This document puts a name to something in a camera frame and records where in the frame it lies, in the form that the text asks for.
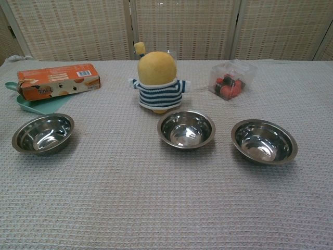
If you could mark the stainless steel bowl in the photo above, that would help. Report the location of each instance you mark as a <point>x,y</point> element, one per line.
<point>264,145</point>
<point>43,140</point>
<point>186,134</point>

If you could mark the yellow plush toy striped sweater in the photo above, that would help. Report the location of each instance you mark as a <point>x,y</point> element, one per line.
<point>156,70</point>

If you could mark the red and black toy pieces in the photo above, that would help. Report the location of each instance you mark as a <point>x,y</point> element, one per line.
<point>229,87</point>

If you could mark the grey waffle tablecloth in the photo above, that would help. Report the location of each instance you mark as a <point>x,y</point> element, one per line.
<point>156,198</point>

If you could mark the clear bag of red snacks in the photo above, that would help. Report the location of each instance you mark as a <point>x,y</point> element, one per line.
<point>244,70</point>

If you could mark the woven folding screen panel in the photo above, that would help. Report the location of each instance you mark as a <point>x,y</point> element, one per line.
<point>184,26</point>
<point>72,28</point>
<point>281,28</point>

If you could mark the mint green plastic dustpan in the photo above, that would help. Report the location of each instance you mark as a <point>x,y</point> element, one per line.
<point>49,106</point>

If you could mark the orange cardboard snack box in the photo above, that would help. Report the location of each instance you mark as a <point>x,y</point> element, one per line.
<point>56,78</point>

